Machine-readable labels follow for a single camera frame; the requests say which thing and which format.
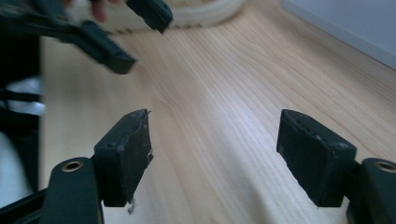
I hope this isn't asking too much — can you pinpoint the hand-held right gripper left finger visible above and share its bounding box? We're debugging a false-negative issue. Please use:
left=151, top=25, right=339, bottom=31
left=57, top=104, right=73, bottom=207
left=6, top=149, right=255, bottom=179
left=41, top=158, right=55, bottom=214
left=92, top=107, right=154, bottom=215

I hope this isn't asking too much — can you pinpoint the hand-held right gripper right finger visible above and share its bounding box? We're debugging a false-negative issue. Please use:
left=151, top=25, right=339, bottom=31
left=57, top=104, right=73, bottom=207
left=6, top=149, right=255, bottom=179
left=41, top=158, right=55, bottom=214
left=276, top=108, right=358, bottom=208

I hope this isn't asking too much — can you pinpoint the beige slipper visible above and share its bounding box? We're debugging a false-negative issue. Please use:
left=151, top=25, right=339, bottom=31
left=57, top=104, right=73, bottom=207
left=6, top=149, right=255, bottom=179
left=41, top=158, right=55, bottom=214
left=73, top=0, right=248, bottom=35

